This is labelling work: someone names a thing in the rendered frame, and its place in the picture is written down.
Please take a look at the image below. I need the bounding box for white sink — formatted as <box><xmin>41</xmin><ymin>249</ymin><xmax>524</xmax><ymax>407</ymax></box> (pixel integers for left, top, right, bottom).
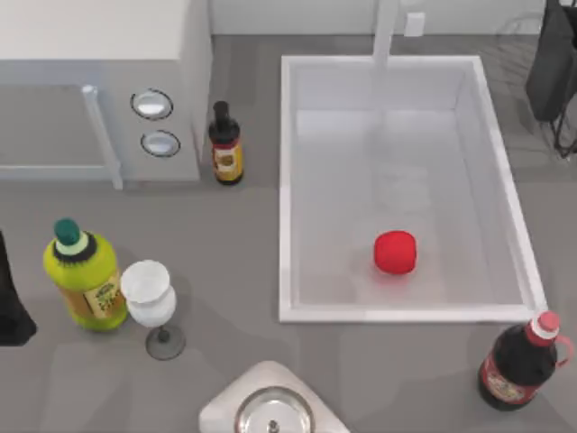
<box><xmin>278</xmin><ymin>54</ymin><xmax>549</xmax><ymax>325</ymax></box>

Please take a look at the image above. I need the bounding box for dark jug with red cap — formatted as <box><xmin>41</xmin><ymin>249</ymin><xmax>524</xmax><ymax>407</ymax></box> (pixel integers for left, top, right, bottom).
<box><xmin>477</xmin><ymin>309</ymin><xmax>577</xmax><ymax>412</ymax></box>

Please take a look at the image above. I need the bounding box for microwave door handle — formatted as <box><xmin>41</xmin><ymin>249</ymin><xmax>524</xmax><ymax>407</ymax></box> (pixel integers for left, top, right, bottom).
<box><xmin>81</xmin><ymin>84</ymin><xmax>124</xmax><ymax>191</ymax></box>

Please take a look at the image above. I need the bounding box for white wine glass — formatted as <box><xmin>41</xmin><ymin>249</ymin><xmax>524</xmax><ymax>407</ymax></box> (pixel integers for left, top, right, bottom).
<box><xmin>119</xmin><ymin>259</ymin><xmax>188</xmax><ymax>362</ymax></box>

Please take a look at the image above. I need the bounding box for small dark sauce bottle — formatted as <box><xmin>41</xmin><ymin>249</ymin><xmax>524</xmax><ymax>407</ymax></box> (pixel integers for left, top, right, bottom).
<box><xmin>207</xmin><ymin>100</ymin><xmax>245</xmax><ymax>187</ymax></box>

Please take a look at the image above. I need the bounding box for round microwave knob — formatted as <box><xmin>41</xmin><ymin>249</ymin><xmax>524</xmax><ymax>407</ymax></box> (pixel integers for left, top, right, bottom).
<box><xmin>139</xmin><ymin>129</ymin><xmax>182</xmax><ymax>159</ymax></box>
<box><xmin>130</xmin><ymin>88</ymin><xmax>175</xmax><ymax>122</ymax></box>

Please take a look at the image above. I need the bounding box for tall white tap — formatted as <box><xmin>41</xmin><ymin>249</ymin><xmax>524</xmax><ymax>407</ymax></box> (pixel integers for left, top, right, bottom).
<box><xmin>370</xmin><ymin>0</ymin><xmax>398</xmax><ymax>132</ymax></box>

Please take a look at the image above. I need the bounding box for white wall socket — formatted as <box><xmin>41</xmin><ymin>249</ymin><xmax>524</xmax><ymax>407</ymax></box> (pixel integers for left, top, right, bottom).
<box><xmin>404</xmin><ymin>12</ymin><xmax>426</xmax><ymax>38</ymax></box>

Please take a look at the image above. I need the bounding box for black chair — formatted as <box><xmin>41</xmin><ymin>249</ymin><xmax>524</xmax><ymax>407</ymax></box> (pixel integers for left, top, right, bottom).
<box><xmin>525</xmin><ymin>0</ymin><xmax>577</xmax><ymax>159</ymax></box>

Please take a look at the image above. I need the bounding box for pale microwave oven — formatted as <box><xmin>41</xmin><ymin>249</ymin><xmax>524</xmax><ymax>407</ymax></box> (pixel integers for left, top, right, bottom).
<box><xmin>0</xmin><ymin>0</ymin><xmax>215</xmax><ymax>190</ymax></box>

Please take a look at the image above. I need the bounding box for green bottle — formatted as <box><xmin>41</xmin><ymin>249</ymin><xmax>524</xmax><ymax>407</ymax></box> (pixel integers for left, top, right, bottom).
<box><xmin>42</xmin><ymin>217</ymin><xmax>131</xmax><ymax>333</ymax></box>

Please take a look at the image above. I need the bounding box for grey base with metal bowl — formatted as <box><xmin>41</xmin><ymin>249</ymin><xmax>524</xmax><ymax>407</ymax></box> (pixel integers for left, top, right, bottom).
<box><xmin>198</xmin><ymin>360</ymin><xmax>351</xmax><ymax>433</ymax></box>

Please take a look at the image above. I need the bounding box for red apple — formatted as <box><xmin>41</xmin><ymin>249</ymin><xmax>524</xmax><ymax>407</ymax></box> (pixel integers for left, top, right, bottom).
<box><xmin>373</xmin><ymin>230</ymin><xmax>418</xmax><ymax>275</ymax></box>

